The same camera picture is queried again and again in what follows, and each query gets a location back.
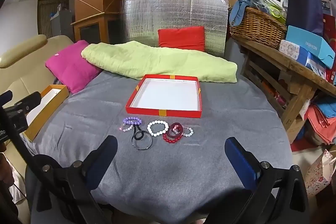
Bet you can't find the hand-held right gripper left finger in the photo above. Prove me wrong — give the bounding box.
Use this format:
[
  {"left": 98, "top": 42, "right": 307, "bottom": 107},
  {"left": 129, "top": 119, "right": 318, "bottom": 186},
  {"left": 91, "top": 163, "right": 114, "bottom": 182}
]
[{"left": 25, "top": 135, "right": 118, "bottom": 224}]

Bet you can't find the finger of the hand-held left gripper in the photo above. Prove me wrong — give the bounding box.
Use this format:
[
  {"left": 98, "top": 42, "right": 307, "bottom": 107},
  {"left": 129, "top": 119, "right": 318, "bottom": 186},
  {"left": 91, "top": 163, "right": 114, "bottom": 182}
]
[
  {"left": 0, "top": 90, "right": 13, "bottom": 104},
  {"left": 5, "top": 91, "right": 42, "bottom": 115}
]

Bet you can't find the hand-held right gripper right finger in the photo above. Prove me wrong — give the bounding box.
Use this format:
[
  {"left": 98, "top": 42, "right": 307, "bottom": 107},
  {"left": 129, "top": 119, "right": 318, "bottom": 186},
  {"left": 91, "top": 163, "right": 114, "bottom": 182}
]
[{"left": 224, "top": 137, "right": 310, "bottom": 224}]

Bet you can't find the clear grey bangle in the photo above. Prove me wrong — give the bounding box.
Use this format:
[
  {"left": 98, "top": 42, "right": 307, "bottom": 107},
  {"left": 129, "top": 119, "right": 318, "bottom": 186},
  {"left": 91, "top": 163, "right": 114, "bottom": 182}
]
[{"left": 135, "top": 132, "right": 154, "bottom": 151}]

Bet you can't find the white bead bracelet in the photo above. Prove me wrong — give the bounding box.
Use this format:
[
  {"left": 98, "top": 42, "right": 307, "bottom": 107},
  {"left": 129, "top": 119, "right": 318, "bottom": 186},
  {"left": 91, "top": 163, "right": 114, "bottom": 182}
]
[{"left": 146, "top": 121, "right": 169, "bottom": 138}]

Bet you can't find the pink purple clear bead bracelet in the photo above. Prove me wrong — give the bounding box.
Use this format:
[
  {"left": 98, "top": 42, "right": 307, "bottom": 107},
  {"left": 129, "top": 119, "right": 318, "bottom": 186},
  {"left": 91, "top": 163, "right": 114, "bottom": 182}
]
[{"left": 172, "top": 126, "right": 194, "bottom": 138}]

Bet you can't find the red bead bracelet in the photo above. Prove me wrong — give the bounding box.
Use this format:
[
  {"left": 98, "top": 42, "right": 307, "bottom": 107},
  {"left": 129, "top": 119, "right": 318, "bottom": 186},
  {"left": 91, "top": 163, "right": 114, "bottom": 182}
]
[{"left": 162, "top": 132, "right": 182, "bottom": 145}]

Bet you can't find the dark maroon bangle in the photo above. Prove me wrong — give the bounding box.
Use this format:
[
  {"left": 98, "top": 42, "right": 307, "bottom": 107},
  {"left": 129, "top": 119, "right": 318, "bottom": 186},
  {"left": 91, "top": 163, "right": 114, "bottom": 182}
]
[{"left": 167, "top": 122, "right": 184, "bottom": 139}]

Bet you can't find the red shallow cardboard box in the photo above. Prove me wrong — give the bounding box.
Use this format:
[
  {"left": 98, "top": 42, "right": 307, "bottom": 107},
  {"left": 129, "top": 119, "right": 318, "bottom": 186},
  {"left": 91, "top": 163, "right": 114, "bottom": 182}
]
[{"left": 125, "top": 74, "right": 203, "bottom": 119}]

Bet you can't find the beige sofa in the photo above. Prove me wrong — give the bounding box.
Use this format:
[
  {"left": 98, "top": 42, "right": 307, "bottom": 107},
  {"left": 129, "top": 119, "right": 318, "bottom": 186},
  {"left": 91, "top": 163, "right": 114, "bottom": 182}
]
[{"left": 0, "top": 34, "right": 75, "bottom": 211}]

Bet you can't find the magenta pillow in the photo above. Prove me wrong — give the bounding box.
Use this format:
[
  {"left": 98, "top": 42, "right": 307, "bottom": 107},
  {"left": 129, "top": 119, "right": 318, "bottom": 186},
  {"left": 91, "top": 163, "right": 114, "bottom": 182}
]
[{"left": 45, "top": 40, "right": 102, "bottom": 94}]

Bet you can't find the floral paper gift bag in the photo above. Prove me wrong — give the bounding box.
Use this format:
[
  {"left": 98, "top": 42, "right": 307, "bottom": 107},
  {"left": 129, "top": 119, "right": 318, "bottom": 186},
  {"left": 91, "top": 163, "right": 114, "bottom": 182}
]
[{"left": 304, "top": 149, "right": 336, "bottom": 198}]

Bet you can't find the stack of folded cloths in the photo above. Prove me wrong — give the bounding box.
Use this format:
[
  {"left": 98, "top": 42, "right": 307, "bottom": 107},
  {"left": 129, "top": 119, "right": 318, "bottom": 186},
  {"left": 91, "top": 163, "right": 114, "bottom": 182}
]
[{"left": 306, "top": 98, "right": 336, "bottom": 146}]

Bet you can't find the wooden bench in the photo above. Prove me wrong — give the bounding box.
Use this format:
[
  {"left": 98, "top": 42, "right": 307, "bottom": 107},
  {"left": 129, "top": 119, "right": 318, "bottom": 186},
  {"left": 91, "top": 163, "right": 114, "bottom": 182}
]
[{"left": 232, "top": 35, "right": 336, "bottom": 138}]

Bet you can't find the light green blanket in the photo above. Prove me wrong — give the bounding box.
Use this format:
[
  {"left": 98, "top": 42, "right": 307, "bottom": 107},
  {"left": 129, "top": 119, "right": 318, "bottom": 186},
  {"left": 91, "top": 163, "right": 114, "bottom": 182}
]
[{"left": 81, "top": 40, "right": 238, "bottom": 83}]

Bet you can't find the light blue cardboard box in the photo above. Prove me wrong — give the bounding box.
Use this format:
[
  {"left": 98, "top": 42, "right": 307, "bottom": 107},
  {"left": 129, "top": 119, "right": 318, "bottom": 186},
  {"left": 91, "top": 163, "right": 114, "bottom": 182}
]
[{"left": 285, "top": 25, "right": 336, "bottom": 69}]

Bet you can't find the wicker basket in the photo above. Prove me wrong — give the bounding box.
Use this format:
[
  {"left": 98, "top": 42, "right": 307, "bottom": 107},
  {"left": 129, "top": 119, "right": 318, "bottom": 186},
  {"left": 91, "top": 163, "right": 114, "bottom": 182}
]
[{"left": 229, "top": 7, "right": 288, "bottom": 50}]

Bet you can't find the small red pillow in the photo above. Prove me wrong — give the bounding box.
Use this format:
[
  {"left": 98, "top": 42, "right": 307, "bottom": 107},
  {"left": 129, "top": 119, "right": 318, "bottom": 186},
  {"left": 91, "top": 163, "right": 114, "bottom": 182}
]
[{"left": 157, "top": 26, "right": 206, "bottom": 52}]

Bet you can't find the blue cloth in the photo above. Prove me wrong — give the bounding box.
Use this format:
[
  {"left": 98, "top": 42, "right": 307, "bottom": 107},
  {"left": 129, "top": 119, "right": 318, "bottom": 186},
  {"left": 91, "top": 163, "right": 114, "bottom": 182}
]
[{"left": 228, "top": 0, "right": 257, "bottom": 28}]

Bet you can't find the silver foil insulation mat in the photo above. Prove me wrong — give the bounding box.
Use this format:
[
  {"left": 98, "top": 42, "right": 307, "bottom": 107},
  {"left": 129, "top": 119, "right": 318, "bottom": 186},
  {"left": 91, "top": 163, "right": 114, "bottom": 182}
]
[{"left": 121, "top": 0, "right": 229, "bottom": 59}]

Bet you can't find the black cable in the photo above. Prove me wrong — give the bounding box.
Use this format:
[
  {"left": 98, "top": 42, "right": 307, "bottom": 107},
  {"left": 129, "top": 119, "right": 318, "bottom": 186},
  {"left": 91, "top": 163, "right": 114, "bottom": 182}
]
[{"left": 0, "top": 107, "right": 40, "bottom": 165}]

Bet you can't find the navy bag with orange handles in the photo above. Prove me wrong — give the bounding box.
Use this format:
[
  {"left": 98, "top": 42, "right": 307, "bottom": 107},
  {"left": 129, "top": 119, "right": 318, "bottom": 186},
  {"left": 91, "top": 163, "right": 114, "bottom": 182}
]
[{"left": 280, "top": 0, "right": 325, "bottom": 37}]

